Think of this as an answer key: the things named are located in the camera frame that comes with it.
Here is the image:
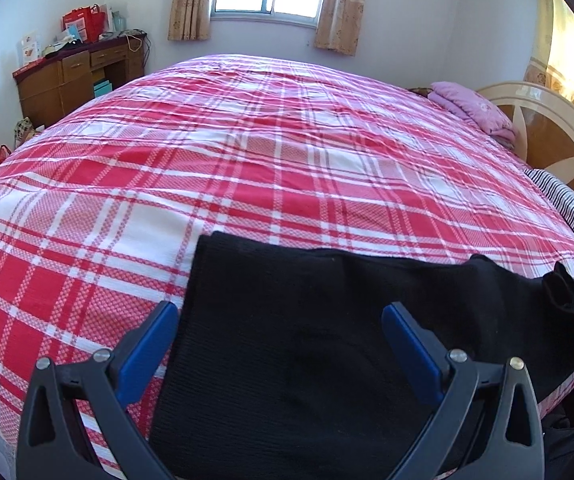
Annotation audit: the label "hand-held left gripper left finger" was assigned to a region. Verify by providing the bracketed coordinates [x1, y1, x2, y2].
[16, 301, 180, 480]

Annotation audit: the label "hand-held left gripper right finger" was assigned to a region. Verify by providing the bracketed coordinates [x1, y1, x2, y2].
[382, 302, 545, 480]

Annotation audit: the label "black pants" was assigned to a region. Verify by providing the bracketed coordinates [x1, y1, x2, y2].
[149, 231, 574, 480]

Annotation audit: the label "striped pillow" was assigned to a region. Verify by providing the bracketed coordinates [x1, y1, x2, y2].
[524, 167, 574, 256]

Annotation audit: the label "red plaid bed sheet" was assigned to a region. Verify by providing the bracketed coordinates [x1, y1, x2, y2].
[0, 52, 574, 480]

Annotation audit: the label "wooden bed headboard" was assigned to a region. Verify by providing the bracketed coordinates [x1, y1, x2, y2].
[474, 82, 574, 228]

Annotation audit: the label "patterned floor bag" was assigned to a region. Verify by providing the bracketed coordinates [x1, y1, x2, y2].
[13, 116, 38, 150]

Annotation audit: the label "pink pillow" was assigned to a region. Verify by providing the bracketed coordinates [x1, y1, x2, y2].
[427, 81, 518, 148]

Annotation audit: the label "brown wooden desk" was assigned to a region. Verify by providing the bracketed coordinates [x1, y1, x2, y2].
[13, 35, 146, 128]

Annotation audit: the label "yellow curtain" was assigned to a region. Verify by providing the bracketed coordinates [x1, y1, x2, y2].
[522, 0, 574, 113]

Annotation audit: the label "flat red box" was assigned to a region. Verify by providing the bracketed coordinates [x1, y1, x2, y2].
[12, 57, 48, 78]

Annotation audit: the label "white picture card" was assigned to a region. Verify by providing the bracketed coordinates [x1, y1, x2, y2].
[17, 32, 42, 65]

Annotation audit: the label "white paper bag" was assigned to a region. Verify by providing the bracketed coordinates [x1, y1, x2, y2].
[101, 6, 126, 36]

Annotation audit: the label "red gift bag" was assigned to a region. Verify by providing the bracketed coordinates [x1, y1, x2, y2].
[62, 6, 105, 45]

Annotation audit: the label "beige patterned curtain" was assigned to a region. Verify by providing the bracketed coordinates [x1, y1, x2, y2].
[168, 0, 214, 42]
[314, 0, 370, 56]

